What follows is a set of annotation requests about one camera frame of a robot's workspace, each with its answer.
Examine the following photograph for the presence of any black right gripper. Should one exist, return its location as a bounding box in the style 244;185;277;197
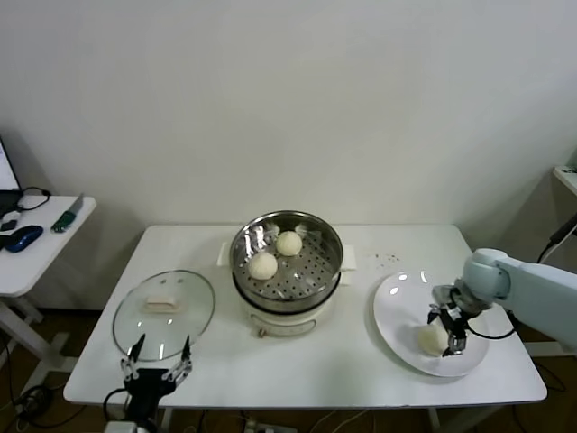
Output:
426;304;468;360

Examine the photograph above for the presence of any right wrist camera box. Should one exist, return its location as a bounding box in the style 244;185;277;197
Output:
431;283;461;305

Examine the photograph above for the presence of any green handled knife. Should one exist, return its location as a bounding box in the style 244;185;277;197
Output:
50;192;86;235

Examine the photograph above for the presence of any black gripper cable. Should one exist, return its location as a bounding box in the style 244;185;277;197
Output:
103;386;132;423
466;310;517;340

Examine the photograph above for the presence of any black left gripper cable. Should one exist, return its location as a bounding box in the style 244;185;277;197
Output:
103;386;132;423

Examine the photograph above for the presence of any blue computer mouse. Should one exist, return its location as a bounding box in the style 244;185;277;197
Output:
5;225;44;253

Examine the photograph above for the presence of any stainless steel steamer basket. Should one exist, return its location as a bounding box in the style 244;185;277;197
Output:
217;209;360;315

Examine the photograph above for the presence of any white stand base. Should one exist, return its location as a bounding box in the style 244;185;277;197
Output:
522;341;563;357

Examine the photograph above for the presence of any white power strip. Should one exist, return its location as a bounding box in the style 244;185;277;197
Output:
243;418;280;433

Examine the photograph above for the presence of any glass pot lid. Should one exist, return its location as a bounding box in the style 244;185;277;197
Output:
112;269;216;363

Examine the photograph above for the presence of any white shelf unit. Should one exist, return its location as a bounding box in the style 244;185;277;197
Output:
553;164;577;199

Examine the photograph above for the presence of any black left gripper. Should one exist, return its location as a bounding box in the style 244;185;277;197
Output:
119;333;194;419

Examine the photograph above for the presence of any black laptop computer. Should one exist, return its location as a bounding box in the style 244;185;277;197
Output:
0;137;23;217

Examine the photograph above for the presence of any white round plate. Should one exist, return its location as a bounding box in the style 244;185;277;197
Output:
372;270;490;378

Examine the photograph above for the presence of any white steamed baozi bun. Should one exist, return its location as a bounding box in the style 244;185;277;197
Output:
417;325;450;358
248;251;279;281
275;230;303;258

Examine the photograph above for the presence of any white electric cooker pot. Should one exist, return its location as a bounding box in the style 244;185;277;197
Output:
233;270;353;339

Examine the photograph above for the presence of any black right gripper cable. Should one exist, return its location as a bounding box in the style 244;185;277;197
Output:
466;310;517;340

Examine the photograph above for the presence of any black looped cable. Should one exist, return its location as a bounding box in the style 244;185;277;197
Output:
16;186;51;212

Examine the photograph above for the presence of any black floor cable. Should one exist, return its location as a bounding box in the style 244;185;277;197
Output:
0;333;87;429

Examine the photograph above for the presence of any black power adapter cable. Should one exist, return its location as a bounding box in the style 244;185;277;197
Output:
536;215;577;267

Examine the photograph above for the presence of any white side table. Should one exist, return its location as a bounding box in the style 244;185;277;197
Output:
0;194;97;398

